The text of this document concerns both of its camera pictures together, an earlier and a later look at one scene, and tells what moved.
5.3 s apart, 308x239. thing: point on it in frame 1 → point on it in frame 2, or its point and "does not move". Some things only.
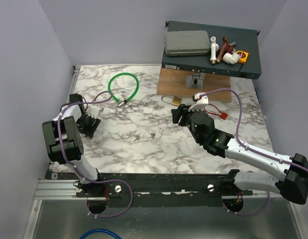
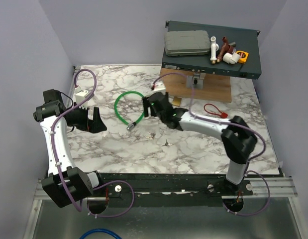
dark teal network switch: (246, 40) does not move
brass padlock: (176, 100) does not move
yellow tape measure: (244, 56) does not move
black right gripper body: (186, 119) → (147, 104)
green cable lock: (132, 96) → (132, 125)
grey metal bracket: (195, 81) does not move
